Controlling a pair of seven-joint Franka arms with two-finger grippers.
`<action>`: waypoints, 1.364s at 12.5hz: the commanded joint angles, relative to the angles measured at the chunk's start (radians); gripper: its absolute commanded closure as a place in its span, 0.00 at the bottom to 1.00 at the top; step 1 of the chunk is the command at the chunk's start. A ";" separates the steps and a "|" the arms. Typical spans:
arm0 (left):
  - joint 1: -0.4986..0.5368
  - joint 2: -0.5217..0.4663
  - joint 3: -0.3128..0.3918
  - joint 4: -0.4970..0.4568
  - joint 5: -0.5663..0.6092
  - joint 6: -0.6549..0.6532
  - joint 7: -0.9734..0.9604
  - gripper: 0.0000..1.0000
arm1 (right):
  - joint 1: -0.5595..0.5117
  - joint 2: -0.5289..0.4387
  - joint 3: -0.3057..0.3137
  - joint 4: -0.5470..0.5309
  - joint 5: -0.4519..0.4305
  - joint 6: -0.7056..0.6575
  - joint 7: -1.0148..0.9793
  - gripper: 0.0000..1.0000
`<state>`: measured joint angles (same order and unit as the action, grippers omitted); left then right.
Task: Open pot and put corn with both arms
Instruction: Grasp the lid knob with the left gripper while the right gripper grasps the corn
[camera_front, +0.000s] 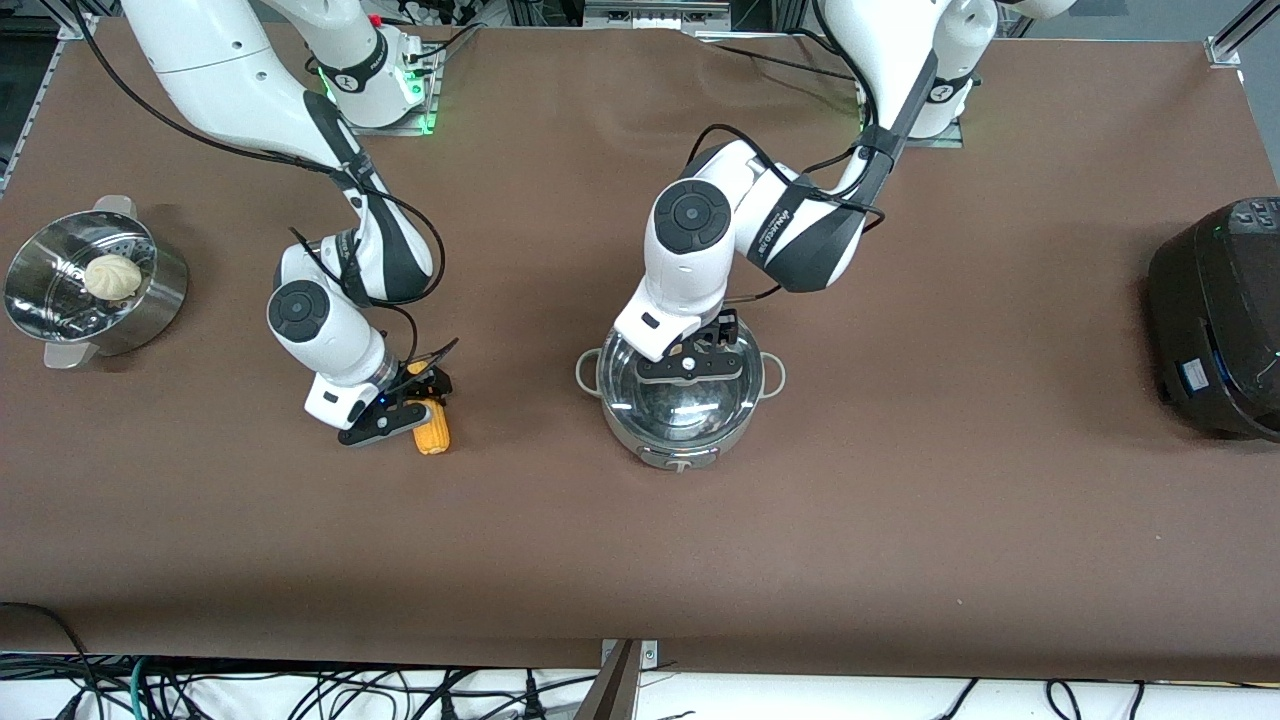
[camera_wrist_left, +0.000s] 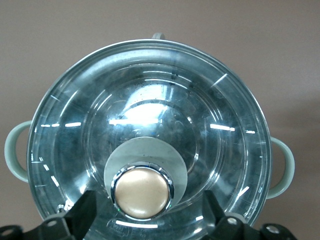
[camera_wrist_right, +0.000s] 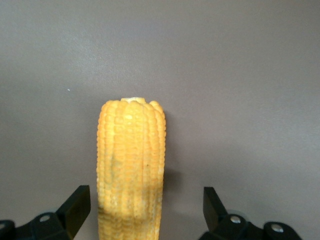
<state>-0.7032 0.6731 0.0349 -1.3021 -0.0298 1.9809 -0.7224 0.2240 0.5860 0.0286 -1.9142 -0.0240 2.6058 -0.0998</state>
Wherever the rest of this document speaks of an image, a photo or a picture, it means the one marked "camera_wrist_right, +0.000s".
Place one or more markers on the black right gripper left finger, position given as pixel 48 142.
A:
pixel 75 210

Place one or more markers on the yellow corn cob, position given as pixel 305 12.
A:
pixel 131 160

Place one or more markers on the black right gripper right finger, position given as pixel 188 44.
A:
pixel 213 212

